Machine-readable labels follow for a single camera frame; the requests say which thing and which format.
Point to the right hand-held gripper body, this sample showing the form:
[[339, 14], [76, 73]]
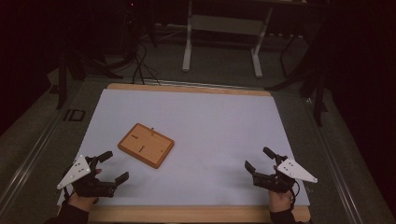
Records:
[[292, 171]]

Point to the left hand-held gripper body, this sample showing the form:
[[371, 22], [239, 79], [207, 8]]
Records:
[[79, 169]]

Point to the wooden photo frame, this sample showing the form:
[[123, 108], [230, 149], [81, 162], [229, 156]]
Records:
[[146, 146]]

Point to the person's left hand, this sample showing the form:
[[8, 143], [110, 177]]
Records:
[[82, 202]]

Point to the person's right hand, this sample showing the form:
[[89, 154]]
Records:
[[280, 201]]

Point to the white table mat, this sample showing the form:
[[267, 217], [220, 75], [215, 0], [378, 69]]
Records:
[[202, 124]]

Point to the black metal stand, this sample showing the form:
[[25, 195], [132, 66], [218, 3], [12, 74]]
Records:
[[319, 102], [61, 87]]

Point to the metal floor rail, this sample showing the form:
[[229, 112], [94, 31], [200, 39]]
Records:
[[28, 159], [186, 83], [342, 186]]

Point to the black floor bracket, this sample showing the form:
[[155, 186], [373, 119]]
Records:
[[66, 115]]

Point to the white metal desk frame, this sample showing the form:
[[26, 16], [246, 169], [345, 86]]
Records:
[[186, 46]]

